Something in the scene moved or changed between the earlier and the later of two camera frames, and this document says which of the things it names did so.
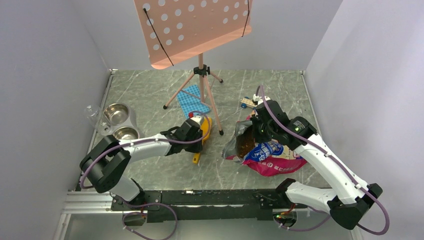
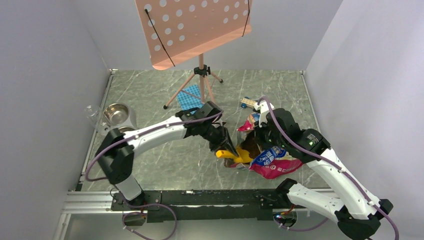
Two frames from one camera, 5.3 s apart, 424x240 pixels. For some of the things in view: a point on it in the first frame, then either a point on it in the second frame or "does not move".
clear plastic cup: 92,114 does not move
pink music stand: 174,30 does not move
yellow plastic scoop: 206,129 to 243,156
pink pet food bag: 272,158 does not move
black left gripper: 197,148 to 223,141
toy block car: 246,102 does not move
